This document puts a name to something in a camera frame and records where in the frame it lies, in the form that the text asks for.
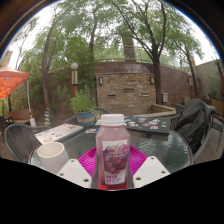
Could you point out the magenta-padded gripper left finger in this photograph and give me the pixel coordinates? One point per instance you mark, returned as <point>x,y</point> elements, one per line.
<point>75,173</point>

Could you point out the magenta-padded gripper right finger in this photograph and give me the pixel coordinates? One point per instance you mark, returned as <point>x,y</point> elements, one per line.
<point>151,170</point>

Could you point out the pink drink bottle white cap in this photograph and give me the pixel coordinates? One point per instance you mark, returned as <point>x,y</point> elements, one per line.
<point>112,146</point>

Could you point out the white cup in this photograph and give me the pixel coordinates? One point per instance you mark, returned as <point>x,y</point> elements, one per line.
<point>53,158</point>

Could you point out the flat round red coaster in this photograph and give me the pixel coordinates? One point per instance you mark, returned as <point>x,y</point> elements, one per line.
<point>101,187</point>

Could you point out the white picture book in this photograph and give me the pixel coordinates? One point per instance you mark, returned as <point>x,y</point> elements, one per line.
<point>58,133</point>

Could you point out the dark board with cards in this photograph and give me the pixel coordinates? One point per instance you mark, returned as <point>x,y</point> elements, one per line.
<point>150,125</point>

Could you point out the blue yellow striped pole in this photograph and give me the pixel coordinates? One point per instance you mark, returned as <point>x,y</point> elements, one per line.
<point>47,116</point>

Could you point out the grey mesh metal chair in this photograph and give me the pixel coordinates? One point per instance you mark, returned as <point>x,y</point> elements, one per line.
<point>20,140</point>
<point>103,111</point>

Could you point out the dark grey jacket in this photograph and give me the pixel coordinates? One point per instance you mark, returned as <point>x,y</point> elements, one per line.
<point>193,120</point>

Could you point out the potted green plant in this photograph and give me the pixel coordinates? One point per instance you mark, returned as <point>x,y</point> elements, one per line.
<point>83,103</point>

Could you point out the orange parasol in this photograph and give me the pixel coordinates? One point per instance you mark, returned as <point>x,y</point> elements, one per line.
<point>11,81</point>

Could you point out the closed maroon parasol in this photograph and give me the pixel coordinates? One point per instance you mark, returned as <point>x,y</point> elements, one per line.
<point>220,76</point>

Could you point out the grey wall box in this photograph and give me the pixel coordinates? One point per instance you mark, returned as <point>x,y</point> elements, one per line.
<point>165,97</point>

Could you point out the wall lantern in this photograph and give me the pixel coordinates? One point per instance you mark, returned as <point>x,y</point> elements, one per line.
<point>152,80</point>
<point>100,80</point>

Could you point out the wooden lamp post white globe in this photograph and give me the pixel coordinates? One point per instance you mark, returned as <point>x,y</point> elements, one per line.
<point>74,80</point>

